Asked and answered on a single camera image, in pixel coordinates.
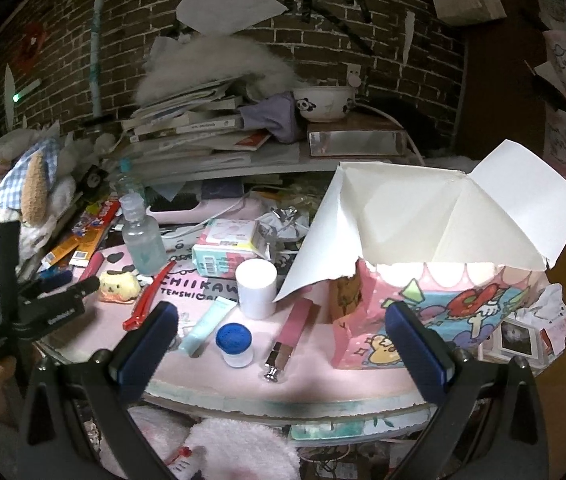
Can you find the white fur tail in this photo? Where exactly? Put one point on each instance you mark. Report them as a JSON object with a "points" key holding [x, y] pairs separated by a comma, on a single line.
{"points": [[213, 65]]}

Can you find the crumpled white paper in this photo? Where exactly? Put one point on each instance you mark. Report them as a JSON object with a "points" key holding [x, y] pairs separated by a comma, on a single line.
{"points": [[550, 305]]}

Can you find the teal wall pipe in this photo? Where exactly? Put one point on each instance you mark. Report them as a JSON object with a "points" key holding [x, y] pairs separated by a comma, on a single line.
{"points": [[95, 50]]}

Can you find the clear spray bottle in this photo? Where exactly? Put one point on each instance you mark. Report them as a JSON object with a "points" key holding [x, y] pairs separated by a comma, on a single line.
{"points": [[140, 245]]}

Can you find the white paper sheet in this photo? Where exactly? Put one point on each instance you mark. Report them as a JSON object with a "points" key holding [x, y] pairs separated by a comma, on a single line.
{"points": [[228, 2]]}

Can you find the stack of books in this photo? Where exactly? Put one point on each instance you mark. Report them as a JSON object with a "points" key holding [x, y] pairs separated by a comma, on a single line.
{"points": [[188, 130]]}

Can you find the pink lip gloss tube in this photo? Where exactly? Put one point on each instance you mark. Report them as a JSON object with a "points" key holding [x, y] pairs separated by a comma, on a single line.
{"points": [[295, 325]]}

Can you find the plush toy with gingham cloth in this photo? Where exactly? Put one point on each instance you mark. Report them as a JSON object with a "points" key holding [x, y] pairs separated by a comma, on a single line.
{"points": [[33, 185]]}

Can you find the purple cloth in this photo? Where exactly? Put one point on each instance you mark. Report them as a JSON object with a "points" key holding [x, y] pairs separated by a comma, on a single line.
{"points": [[273, 117]]}

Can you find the pastel tissue pack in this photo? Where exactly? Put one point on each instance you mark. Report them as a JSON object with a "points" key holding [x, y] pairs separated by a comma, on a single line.
{"points": [[223, 250]]}

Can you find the white cylindrical jar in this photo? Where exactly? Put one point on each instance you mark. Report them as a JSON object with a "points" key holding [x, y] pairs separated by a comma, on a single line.
{"points": [[255, 290]]}

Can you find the orange packet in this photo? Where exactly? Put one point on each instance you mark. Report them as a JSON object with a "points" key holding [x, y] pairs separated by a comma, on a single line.
{"points": [[63, 250]]}

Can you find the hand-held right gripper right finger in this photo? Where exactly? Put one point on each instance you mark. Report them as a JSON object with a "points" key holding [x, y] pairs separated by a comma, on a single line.
{"points": [[417, 355]]}

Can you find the pink hair appliance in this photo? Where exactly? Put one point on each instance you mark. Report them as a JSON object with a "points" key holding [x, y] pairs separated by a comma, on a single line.
{"points": [[213, 210]]}

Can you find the blue lid small jar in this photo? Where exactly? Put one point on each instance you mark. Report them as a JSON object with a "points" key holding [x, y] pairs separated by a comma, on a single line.
{"points": [[233, 341]]}

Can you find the white wall socket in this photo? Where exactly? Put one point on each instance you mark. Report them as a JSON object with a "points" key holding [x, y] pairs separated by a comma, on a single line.
{"points": [[353, 74]]}

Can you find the silver flat box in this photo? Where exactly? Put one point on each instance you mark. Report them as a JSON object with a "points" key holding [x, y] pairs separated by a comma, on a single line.
{"points": [[358, 142]]}

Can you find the teal printed box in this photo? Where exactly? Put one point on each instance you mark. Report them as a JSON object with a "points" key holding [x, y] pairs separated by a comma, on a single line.
{"points": [[333, 431]]}

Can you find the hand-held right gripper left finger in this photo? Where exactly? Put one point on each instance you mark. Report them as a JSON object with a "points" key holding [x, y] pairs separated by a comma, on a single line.
{"points": [[145, 352]]}

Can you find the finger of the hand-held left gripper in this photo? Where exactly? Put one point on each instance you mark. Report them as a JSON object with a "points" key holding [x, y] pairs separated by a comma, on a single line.
{"points": [[55, 281], [58, 310]]}

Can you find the yellow plush toy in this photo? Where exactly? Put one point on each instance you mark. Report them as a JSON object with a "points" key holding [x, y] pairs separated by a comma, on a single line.
{"points": [[118, 287]]}

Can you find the white fluffy cloth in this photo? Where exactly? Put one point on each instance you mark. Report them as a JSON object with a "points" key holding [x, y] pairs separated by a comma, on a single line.
{"points": [[243, 445]]}

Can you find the light blue cream tube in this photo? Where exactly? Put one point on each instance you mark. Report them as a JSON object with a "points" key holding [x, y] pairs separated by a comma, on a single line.
{"points": [[208, 327]]}

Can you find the cartoon printed cardboard box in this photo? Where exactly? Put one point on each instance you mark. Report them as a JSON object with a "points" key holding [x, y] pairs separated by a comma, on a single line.
{"points": [[413, 220]]}

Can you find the small photo card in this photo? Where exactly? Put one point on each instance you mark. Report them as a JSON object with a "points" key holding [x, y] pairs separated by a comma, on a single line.
{"points": [[515, 337]]}

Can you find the green cap water bottle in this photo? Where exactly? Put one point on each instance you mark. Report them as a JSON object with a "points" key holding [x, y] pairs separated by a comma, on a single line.
{"points": [[128, 180]]}

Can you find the white panda bowl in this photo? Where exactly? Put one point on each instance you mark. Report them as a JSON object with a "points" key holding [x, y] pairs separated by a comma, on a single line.
{"points": [[323, 102]]}

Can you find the red hair clip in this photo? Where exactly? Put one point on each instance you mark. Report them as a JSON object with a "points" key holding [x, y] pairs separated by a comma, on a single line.
{"points": [[143, 307]]}

